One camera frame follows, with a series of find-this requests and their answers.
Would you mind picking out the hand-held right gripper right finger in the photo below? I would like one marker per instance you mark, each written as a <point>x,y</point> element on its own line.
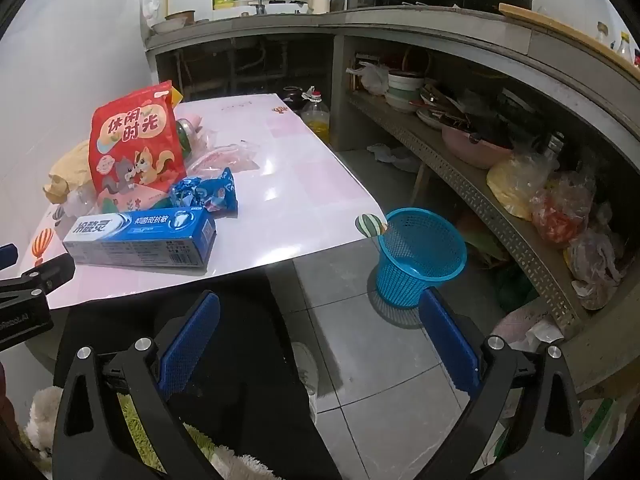
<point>447,340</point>

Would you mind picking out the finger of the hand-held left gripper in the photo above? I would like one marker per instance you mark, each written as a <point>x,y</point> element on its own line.
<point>7,255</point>
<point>50,272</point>

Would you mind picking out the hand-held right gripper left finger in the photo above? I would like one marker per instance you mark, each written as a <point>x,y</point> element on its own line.
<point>192,340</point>

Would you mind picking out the blue plastic basket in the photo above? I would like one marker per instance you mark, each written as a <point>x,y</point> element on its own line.
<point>420,260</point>

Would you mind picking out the blue toothpaste box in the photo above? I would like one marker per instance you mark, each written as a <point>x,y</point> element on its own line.
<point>140,237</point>

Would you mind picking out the blue snack wrapper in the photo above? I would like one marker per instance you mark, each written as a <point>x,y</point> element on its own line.
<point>210,192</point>

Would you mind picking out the red snack bag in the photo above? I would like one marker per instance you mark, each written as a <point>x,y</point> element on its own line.
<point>135,145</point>

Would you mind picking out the pink plastic wrapper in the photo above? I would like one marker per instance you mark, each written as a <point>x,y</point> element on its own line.
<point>225,157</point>

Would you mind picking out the metal food can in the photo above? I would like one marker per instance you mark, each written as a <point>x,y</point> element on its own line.
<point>184,137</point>

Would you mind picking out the yellow carton box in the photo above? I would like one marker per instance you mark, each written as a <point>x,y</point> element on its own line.
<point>176,95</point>

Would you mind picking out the person's black trouser leg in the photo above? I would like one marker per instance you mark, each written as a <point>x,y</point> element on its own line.
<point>250,360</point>

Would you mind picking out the pink plastic bag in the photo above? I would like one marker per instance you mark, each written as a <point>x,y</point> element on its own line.
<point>515,330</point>

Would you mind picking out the green plastic bag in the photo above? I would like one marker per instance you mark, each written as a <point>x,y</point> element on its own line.
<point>515,287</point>

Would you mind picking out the white fluffy slipper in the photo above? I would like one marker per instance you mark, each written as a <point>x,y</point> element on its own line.
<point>42,420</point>

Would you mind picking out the beige plastic bag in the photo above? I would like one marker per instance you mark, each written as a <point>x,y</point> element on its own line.
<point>67,170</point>

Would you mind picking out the person's white shoe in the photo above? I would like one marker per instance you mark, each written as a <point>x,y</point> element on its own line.
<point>306,375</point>

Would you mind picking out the wooden leg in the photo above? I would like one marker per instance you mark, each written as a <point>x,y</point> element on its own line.
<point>421,180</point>

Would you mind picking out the clear plastic bag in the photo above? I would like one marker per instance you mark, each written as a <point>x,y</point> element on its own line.
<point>595,265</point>

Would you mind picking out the yellow filled plastic bag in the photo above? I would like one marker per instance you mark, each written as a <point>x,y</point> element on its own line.
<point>515,187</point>

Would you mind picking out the red filled plastic bag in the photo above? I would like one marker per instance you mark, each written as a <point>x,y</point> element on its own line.
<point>560,210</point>

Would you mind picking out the pink plastic basin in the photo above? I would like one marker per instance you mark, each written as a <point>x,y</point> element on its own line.
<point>475,152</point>

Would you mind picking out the white cloth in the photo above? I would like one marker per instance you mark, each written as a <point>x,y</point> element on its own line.
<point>392,156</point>

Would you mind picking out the glass bottle with metal cap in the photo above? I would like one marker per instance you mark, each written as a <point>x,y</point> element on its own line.
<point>552,145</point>

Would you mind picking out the stack of plates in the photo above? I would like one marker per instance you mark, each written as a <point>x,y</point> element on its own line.
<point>432,119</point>

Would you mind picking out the stack of white bowls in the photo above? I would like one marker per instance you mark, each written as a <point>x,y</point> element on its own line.
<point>404,92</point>

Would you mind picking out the cooking oil bottle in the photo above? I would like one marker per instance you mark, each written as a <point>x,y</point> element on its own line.
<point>317,120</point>

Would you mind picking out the dark ceramic jar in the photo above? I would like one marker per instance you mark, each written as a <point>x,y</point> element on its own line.
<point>291,97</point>

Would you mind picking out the white plastic bag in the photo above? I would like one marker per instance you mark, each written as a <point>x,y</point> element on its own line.
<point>372,77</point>

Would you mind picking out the white bowl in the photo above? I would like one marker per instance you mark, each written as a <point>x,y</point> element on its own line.
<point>167,26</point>

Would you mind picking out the brown bowl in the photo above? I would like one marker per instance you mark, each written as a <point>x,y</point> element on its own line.
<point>181,16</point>

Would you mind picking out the hanging plastic bag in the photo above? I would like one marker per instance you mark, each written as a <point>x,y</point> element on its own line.
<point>151,2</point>

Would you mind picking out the concrete kitchen counter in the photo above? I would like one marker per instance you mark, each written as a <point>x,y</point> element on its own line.
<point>425,22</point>

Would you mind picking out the wooden cutting board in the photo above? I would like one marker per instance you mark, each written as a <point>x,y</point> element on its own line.
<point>575,35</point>

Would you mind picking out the seasoning bottle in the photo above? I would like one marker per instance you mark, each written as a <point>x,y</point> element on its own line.
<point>625,46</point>
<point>601,32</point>

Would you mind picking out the white kettle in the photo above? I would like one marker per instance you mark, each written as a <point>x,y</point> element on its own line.
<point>318,0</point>

